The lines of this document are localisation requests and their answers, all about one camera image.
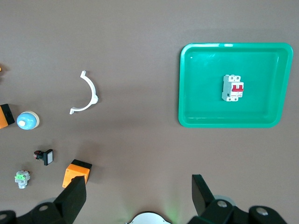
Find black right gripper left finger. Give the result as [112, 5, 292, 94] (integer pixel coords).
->
[0, 176, 87, 224]

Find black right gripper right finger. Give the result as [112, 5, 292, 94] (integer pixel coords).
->
[188, 174, 288, 224]

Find white red circuit breaker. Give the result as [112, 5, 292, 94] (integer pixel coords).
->
[221, 74, 245, 102]

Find black square push button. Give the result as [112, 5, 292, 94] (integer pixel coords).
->
[34, 148, 54, 166]

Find blue dome buzzer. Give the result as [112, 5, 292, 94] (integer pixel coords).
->
[16, 111, 40, 131]

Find small white curved clamp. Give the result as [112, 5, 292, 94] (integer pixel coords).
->
[69, 70, 100, 115]

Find green plastic tray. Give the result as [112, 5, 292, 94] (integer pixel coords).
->
[178, 42, 294, 128]

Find orange push-button enclosure box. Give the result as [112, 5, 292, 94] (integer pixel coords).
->
[0, 103, 15, 130]
[62, 159, 93, 189]

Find grey switch with green top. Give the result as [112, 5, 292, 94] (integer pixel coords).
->
[14, 170, 30, 190]

